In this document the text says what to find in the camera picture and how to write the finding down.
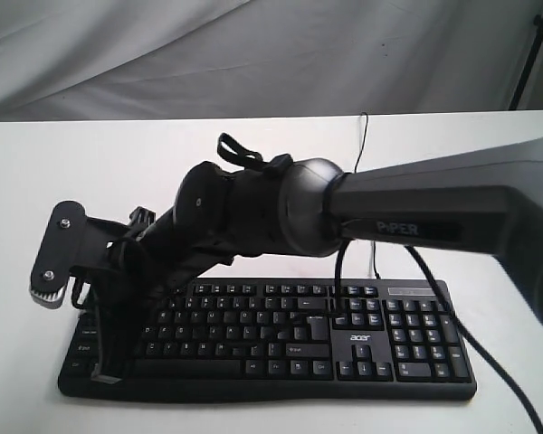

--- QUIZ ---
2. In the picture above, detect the black Acer keyboard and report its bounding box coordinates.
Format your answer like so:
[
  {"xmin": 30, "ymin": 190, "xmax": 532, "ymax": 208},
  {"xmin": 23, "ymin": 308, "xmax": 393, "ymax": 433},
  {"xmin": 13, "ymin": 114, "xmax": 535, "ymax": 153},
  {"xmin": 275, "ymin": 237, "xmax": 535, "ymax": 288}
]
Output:
[{"xmin": 58, "ymin": 278, "xmax": 477, "ymax": 403}]

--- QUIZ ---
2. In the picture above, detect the dark grey Piper robot arm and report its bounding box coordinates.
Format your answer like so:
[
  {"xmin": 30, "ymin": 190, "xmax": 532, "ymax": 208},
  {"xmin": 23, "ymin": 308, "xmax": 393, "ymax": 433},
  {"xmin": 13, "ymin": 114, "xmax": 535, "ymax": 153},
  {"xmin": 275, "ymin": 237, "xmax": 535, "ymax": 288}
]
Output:
[{"xmin": 83, "ymin": 134, "xmax": 543, "ymax": 384}]

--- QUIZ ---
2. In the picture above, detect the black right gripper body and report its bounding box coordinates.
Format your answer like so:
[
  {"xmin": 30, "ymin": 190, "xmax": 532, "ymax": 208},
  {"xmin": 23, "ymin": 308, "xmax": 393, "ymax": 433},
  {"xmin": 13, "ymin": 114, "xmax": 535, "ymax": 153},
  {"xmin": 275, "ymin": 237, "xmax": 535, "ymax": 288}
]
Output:
[{"xmin": 67, "ymin": 206, "xmax": 234, "ymax": 367}]

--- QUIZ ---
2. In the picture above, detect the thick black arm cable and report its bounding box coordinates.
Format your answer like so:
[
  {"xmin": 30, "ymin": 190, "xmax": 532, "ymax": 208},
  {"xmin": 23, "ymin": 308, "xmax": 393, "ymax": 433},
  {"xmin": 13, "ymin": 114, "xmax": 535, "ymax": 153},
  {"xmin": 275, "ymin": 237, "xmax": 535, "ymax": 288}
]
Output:
[{"xmin": 332, "ymin": 241, "xmax": 543, "ymax": 434}]

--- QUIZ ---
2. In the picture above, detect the white backdrop sheet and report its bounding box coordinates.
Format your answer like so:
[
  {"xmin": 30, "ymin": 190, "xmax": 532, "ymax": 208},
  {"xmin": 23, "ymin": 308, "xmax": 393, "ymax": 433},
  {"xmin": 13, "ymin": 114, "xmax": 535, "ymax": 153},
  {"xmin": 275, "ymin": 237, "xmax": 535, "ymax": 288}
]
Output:
[{"xmin": 0, "ymin": 1, "xmax": 543, "ymax": 121}]

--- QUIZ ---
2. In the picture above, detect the thin black keyboard cable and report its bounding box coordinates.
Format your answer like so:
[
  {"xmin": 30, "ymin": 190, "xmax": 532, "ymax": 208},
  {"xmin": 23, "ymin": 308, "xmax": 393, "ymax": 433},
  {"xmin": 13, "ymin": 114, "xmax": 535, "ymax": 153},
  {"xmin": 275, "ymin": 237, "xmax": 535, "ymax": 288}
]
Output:
[{"xmin": 353, "ymin": 111, "xmax": 383, "ymax": 281}]

